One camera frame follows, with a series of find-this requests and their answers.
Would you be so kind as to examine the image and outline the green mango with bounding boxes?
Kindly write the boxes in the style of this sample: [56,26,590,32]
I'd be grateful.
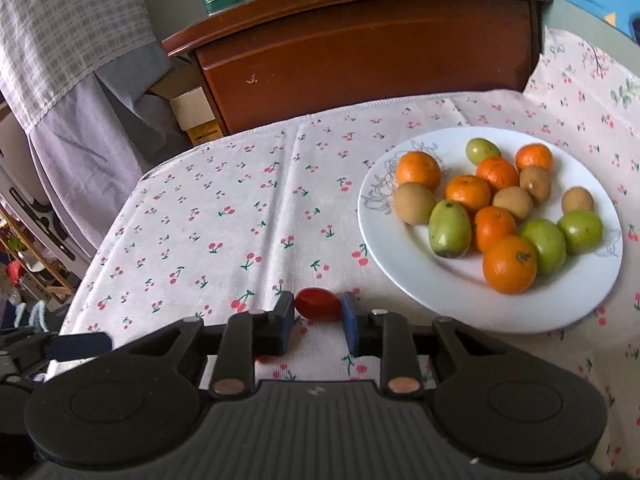
[428,199,472,259]

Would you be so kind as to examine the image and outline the orange mandarin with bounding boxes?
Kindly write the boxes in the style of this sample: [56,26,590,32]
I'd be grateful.
[482,235,538,295]
[515,143,554,173]
[444,174,492,212]
[475,156,520,192]
[473,205,517,253]
[396,151,443,192]

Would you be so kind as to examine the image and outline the checked lilac hanging cloth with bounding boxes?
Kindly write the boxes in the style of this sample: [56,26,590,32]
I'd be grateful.
[0,0,196,261]

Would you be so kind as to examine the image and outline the wooden rack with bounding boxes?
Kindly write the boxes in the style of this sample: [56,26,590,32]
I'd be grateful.
[0,210,76,311]

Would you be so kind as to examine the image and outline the green jujube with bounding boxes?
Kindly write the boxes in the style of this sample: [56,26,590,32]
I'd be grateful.
[520,218,567,277]
[465,138,502,166]
[557,209,604,255]

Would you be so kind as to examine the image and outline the cardboard box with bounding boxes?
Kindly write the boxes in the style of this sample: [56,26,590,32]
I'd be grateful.
[150,62,223,147]

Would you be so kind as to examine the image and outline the brown kiwi fruit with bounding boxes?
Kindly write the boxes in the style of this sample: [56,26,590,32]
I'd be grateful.
[561,186,595,214]

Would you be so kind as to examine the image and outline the white plastic chair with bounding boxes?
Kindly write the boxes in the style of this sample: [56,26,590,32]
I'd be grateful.
[0,110,91,266]

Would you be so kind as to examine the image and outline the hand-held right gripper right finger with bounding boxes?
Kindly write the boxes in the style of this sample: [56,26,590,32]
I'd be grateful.
[341,292,536,398]

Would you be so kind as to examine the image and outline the brown wooden cabinet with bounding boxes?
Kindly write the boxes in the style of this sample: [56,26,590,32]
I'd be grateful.
[161,0,553,137]

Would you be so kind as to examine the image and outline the grey green mattress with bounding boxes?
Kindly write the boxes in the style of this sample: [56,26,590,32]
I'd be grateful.
[542,0,640,61]

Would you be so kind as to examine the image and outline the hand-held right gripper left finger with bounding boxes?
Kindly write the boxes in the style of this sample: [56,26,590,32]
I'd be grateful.
[105,291,296,400]

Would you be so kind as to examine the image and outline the brown longan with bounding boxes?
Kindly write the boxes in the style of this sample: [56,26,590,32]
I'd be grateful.
[393,182,437,225]
[492,186,534,223]
[519,165,552,204]

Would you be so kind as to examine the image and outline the cherry print tablecloth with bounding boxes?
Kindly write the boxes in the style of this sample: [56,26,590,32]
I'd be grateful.
[47,27,640,476]

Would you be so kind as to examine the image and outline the white plate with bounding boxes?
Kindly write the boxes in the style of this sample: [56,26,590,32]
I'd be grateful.
[357,126,624,335]

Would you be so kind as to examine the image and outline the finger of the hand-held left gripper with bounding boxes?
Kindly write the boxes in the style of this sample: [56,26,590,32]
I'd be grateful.
[42,331,113,361]

